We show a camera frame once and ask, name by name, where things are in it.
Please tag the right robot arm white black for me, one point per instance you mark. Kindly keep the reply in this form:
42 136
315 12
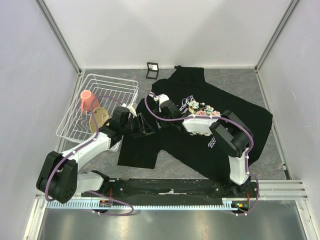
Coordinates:
230 133

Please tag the small black open box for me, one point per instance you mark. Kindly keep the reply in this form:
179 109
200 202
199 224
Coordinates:
152 70

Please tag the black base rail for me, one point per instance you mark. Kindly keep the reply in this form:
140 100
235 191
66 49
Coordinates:
129 187

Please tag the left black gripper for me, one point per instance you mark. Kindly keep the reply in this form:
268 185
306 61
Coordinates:
143 128

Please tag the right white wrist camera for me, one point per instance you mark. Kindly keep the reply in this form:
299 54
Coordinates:
160 99

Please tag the pink plastic cup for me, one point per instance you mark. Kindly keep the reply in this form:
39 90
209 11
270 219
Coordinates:
88 101

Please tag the black printed t-shirt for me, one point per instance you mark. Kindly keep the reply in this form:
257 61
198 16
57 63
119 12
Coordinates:
189 91

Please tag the white wire basket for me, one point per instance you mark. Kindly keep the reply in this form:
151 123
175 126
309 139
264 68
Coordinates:
75 125

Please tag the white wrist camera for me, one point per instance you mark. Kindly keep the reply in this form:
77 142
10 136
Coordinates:
132 108
160 99

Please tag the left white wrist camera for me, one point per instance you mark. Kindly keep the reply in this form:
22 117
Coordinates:
132 108

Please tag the tan round plate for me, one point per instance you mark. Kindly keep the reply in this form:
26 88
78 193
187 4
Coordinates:
101 115

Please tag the toothed aluminium cable rail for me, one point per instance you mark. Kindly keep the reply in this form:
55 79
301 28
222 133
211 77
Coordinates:
96 204

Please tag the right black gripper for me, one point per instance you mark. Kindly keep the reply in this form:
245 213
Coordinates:
161 123

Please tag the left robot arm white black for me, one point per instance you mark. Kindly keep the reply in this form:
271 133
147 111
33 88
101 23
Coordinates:
59 179

